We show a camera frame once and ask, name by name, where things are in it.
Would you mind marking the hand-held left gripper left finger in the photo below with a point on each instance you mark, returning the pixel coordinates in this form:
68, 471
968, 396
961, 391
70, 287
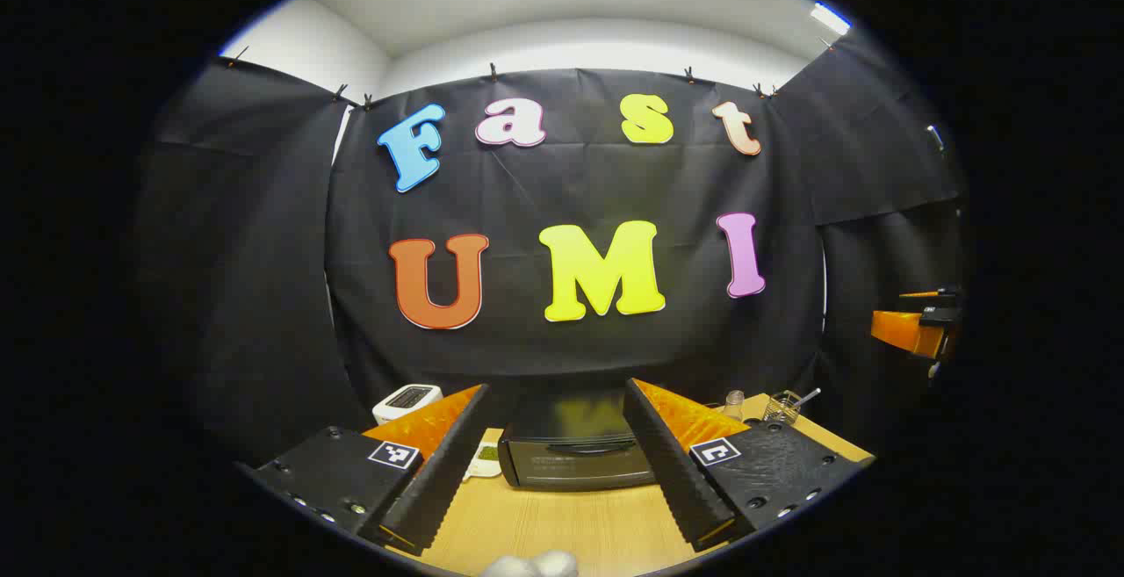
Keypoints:
439, 472

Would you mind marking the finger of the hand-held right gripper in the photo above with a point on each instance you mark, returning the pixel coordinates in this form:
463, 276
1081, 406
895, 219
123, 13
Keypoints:
922, 295
904, 331

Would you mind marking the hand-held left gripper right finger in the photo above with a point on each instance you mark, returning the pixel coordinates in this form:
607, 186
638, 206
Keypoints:
672, 472

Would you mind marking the black electric oven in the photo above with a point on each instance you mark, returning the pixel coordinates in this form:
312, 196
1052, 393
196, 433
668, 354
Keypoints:
571, 458

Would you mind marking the white divided spice dish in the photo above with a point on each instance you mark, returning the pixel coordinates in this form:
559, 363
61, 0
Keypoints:
485, 458

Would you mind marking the white toaster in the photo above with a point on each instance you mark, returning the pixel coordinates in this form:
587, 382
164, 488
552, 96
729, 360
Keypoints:
406, 400

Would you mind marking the clear glass bottle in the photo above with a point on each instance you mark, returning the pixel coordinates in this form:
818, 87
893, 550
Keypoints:
735, 406

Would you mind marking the metal spoon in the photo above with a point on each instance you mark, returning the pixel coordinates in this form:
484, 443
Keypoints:
808, 397

